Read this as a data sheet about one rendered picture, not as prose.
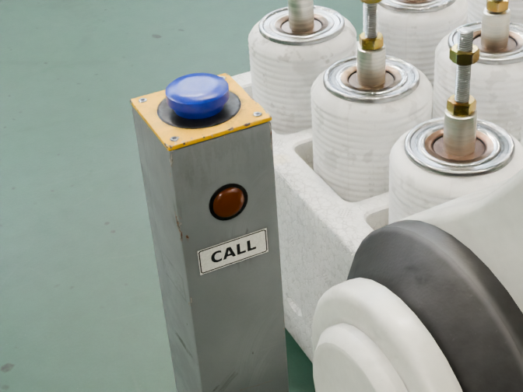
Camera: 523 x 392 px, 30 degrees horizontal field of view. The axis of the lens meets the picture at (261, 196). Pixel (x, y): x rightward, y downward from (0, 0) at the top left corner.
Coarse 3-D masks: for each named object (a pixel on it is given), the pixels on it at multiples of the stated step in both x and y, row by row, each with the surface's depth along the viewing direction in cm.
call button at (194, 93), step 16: (176, 80) 62; (192, 80) 62; (208, 80) 62; (224, 80) 62; (176, 96) 60; (192, 96) 60; (208, 96) 60; (224, 96) 61; (176, 112) 61; (192, 112) 60; (208, 112) 61
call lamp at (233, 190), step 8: (224, 192) 62; (232, 192) 62; (240, 192) 62; (216, 200) 62; (224, 200) 62; (232, 200) 62; (240, 200) 62; (216, 208) 62; (224, 208) 62; (232, 208) 62; (240, 208) 63; (224, 216) 63
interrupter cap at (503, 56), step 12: (468, 24) 83; (480, 24) 83; (516, 24) 83; (456, 36) 82; (480, 36) 82; (516, 36) 81; (480, 48) 80; (504, 48) 80; (516, 48) 79; (480, 60) 78; (492, 60) 78; (504, 60) 78; (516, 60) 78
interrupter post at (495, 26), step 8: (488, 16) 79; (496, 16) 78; (504, 16) 78; (488, 24) 79; (496, 24) 79; (504, 24) 79; (488, 32) 79; (496, 32) 79; (504, 32) 79; (488, 40) 80; (496, 40) 79; (504, 40) 80; (488, 48) 80; (496, 48) 80
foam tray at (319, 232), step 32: (288, 160) 81; (288, 192) 79; (320, 192) 77; (288, 224) 81; (320, 224) 75; (352, 224) 73; (384, 224) 76; (288, 256) 84; (320, 256) 77; (352, 256) 71; (288, 288) 86; (320, 288) 79; (288, 320) 89
